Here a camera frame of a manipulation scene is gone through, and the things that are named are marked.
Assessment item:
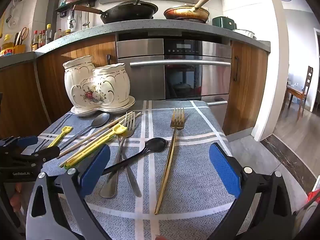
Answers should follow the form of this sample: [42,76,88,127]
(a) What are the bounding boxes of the wooden chopstick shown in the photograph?
[57,112,134,158]
[75,112,142,152]

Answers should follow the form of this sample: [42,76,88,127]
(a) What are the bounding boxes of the wooden chair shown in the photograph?
[296,66,313,123]

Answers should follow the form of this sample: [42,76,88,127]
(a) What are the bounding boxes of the hanging metal skimmer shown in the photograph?
[82,5,90,27]

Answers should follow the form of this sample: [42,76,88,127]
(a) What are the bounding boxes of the white ceramic drip tray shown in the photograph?
[70,96,136,117]

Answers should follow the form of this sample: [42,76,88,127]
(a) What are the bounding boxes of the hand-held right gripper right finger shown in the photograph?
[209,142,295,240]

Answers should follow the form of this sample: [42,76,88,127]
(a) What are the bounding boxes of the grey speckled countertop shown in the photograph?
[0,17,271,68]

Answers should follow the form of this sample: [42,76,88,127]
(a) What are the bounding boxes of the red cap sauce bottle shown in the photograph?
[38,29,47,48]
[31,30,39,52]

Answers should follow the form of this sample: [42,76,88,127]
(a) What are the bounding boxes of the black wall shelf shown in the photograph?
[55,0,97,13]

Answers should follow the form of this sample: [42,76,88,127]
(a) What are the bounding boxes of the stainless steel oven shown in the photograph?
[116,38,232,110]

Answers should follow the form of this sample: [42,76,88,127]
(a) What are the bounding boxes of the silver fork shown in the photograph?
[99,112,137,198]
[116,115,142,197]

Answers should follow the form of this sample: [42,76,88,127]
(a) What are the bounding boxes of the blue plaid cloth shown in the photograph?
[37,100,237,240]

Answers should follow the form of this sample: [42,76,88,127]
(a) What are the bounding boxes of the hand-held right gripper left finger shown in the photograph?
[26,144,111,240]

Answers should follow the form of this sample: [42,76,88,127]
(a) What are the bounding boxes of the black wok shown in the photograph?
[72,1,159,24]

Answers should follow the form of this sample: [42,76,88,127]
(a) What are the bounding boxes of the floral ceramic utensil holder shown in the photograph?
[62,55,131,108]

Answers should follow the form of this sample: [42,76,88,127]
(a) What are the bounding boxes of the wooden dining table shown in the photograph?
[281,85,307,110]

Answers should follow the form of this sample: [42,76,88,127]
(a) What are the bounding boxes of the yellow oil bottle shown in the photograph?
[0,34,14,57]

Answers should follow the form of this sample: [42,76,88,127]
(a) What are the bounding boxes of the red handled scissors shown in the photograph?
[20,27,29,45]

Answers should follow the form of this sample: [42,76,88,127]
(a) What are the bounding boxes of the green kitchen appliance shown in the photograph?
[212,16,234,28]

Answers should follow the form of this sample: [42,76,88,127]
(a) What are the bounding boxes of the silver spoon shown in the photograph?
[59,112,111,152]

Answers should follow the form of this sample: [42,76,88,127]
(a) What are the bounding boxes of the copper frying pan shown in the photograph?
[164,0,214,23]

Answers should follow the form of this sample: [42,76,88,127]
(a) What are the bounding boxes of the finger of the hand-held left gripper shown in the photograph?
[0,135,39,153]
[14,146,61,164]

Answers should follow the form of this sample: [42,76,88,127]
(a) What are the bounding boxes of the person's left hand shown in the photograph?
[9,183,24,213]

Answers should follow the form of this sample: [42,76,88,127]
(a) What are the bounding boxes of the red plastic item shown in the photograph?
[306,189,320,205]

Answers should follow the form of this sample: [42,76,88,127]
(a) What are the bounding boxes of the wooden cabinet door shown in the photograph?
[0,61,50,140]
[35,35,118,123]
[222,41,268,135]

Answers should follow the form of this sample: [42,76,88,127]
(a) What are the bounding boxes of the black spoon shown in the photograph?
[101,137,169,177]

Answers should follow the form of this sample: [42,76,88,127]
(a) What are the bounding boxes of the gold fork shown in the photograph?
[154,107,185,215]

